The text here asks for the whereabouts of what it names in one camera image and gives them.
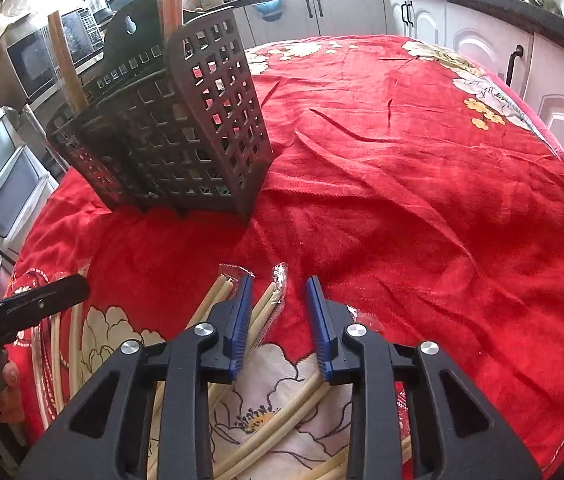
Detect black microwave oven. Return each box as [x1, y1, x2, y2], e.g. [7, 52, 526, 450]
[6, 7, 109, 102]

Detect metal kitchen shelf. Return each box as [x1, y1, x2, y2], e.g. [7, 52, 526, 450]
[16, 104, 65, 173]

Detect red floral blanket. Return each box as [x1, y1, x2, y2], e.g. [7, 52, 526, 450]
[4, 35, 564, 480]

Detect white plastic food cover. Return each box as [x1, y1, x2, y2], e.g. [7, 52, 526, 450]
[1, 0, 39, 19]

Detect pale plastic drawer unit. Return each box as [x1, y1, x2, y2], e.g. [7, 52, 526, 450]
[0, 106, 59, 266]

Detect person's left hand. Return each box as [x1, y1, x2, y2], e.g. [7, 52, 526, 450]
[0, 360, 28, 423]

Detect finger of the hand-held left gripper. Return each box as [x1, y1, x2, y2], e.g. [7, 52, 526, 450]
[0, 274, 91, 357]

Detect black perforated utensil basket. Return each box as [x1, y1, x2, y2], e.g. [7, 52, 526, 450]
[46, 0, 273, 225]

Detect white kitchen cabinets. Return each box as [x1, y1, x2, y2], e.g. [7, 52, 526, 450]
[234, 0, 564, 173]

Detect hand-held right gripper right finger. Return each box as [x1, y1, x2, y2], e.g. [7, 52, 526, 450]
[304, 275, 543, 480]

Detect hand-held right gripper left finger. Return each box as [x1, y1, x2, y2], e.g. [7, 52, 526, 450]
[17, 274, 255, 480]

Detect black kitchen countertop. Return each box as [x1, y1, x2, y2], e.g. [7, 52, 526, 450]
[182, 0, 564, 63]

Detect blue hanging basket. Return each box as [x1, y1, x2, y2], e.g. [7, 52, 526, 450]
[253, 0, 287, 22]

